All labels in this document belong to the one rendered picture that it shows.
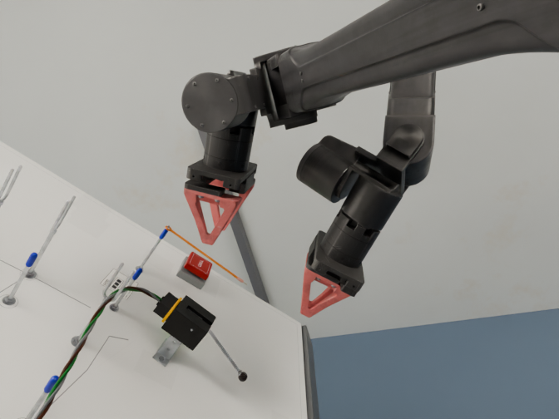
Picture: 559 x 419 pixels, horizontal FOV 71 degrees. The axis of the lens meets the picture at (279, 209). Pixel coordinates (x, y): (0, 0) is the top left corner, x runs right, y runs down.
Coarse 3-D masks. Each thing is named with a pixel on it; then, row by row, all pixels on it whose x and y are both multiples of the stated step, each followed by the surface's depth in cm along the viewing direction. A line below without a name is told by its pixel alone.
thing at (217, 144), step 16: (240, 128) 46; (208, 144) 47; (224, 144) 46; (240, 144) 46; (208, 160) 47; (224, 160) 47; (240, 160) 47; (192, 176) 45; (208, 176) 45; (224, 176) 45; (240, 176) 46
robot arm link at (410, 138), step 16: (400, 128) 45; (416, 128) 44; (320, 144) 50; (336, 144) 50; (400, 144) 44; (416, 144) 44; (304, 160) 49; (320, 160) 48; (336, 160) 48; (352, 160) 48; (368, 160) 48; (384, 160) 45; (400, 160) 44; (304, 176) 50; (320, 176) 48; (336, 176) 47; (400, 176) 45; (320, 192) 49; (400, 192) 50
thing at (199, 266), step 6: (192, 252) 78; (192, 258) 77; (198, 258) 78; (186, 264) 74; (192, 264) 75; (198, 264) 76; (204, 264) 78; (210, 264) 79; (192, 270) 75; (198, 270) 75; (204, 270) 76; (198, 276) 76; (204, 276) 75
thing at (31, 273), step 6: (72, 198) 51; (66, 204) 50; (66, 210) 52; (60, 216) 50; (60, 222) 53; (54, 228) 51; (48, 234) 52; (48, 240) 53; (42, 246) 53; (42, 252) 53; (36, 264) 54; (30, 270) 54; (30, 276) 55
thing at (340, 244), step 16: (336, 224) 48; (320, 240) 52; (336, 240) 47; (352, 240) 47; (368, 240) 47; (320, 256) 47; (336, 256) 48; (352, 256) 47; (320, 272) 46; (336, 272) 46; (352, 272) 47; (352, 288) 46
